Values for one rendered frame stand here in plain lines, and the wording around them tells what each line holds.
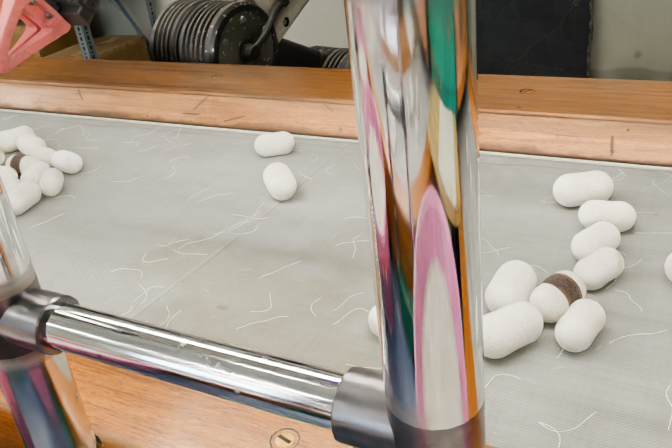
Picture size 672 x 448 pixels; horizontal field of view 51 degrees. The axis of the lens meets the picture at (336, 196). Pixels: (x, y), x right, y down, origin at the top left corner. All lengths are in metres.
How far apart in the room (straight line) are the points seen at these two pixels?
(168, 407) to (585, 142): 0.36
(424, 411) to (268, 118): 0.50
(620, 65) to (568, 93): 1.92
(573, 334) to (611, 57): 2.19
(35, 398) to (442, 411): 0.15
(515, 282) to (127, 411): 0.19
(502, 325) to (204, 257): 0.20
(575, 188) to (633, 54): 2.05
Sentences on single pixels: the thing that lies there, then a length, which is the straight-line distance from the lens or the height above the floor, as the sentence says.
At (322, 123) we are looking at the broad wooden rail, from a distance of 0.62.
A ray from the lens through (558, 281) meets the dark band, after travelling 0.37.
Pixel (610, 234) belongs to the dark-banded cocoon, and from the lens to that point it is 0.42.
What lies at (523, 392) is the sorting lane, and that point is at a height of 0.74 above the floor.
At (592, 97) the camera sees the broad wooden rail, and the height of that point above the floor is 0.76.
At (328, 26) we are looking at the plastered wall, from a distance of 2.80.
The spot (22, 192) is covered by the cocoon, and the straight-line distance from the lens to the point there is 0.58.
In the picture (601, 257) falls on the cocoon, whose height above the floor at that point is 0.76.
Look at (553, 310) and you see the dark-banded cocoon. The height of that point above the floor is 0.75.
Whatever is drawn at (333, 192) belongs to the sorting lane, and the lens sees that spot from 0.51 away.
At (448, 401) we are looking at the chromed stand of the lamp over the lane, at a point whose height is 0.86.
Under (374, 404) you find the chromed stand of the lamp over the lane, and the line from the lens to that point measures 0.18.
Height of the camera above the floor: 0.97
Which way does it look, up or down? 27 degrees down
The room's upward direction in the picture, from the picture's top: 7 degrees counter-clockwise
